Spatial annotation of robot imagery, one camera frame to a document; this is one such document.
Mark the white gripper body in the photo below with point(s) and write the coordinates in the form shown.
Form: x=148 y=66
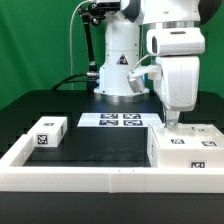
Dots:
x=176 y=53

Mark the white cabinet body box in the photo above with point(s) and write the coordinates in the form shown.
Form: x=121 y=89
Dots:
x=183 y=158

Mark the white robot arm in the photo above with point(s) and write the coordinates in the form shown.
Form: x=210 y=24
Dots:
x=127 y=24

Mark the white cabinet top block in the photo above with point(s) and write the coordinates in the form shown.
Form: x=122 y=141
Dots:
x=48 y=131

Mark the white marker base sheet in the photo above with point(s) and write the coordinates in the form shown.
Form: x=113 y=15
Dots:
x=118 y=120

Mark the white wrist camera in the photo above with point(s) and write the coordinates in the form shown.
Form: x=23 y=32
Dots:
x=135 y=76

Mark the white U-shaped fence frame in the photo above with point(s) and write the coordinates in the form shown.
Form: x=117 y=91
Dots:
x=15 y=176

